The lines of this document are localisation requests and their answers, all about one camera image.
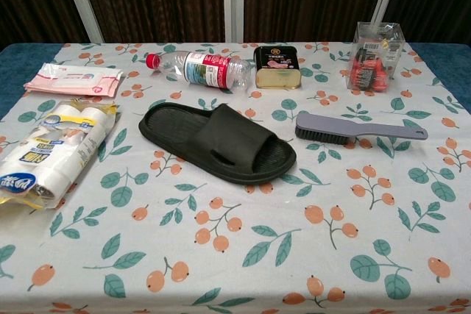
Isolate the pink wet wipes pack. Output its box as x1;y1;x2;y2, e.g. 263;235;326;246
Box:
23;62;124;99

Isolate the black luncheon meat can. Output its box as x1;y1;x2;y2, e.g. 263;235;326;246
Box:
253;45;302;90

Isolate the grey scrub brush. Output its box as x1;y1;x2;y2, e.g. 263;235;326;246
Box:
294;113;429;145

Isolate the clear box with red items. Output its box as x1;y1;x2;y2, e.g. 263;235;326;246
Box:
347;21;406;94

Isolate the white garbage bag rolls pack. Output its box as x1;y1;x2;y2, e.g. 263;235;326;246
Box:
0;97;121;212

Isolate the black rubber slipper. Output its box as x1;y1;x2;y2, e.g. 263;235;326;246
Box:
138;102;297;186

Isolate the clear bottle with red cap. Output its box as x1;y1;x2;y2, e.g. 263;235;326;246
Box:
145;50;256;94

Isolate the floral fruit print tablecloth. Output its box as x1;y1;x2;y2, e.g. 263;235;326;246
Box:
0;40;471;314

